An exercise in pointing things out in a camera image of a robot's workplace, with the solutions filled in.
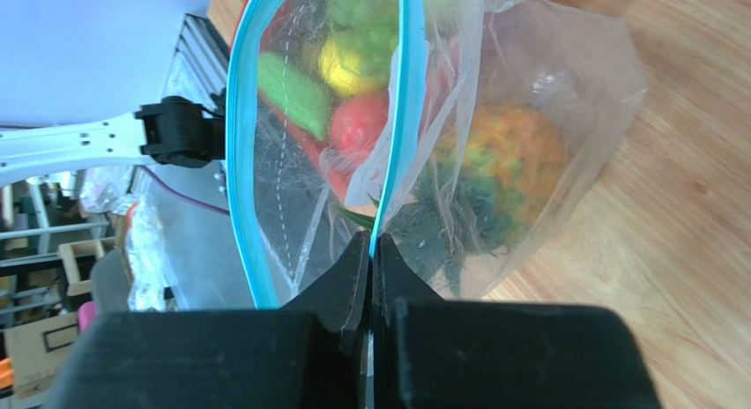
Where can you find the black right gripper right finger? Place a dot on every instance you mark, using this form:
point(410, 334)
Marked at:
point(434, 353)

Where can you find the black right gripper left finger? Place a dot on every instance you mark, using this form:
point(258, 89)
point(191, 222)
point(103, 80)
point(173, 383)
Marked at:
point(310, 353)

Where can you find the orange toy pineapple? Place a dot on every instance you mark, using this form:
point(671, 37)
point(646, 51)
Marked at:
point(486, 201)

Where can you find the clear zip top bag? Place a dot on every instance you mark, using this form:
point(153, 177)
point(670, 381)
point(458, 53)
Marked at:
point(467, 130)

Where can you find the green toy cucumber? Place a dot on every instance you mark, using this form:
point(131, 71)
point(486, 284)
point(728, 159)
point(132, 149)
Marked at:
point(300, 98)

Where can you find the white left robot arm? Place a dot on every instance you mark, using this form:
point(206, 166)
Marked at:
point(175, 131)

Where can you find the red toy strawberry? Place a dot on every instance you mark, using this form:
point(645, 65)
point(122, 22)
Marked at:
point(357, 123)

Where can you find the yellow toy lemon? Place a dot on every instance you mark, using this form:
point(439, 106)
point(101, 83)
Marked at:
point(343, 70)

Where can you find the green toy grapes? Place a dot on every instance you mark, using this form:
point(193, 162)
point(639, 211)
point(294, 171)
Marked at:
point(369, 27)

